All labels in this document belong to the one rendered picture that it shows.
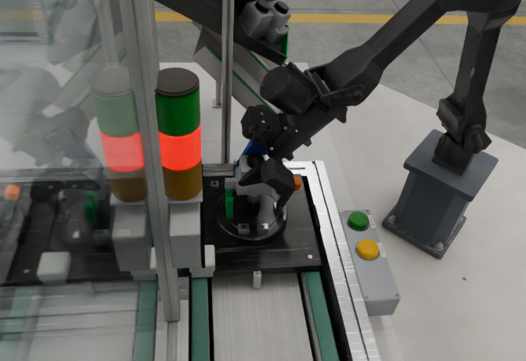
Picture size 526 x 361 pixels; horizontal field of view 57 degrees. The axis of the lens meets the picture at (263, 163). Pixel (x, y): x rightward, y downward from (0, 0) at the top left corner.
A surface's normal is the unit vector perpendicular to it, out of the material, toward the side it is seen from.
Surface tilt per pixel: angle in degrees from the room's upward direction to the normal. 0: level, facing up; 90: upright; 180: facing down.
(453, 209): 90
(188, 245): 90
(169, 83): 0
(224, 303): 0
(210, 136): 0
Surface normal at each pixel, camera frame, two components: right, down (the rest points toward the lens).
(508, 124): 0.06, -0.73
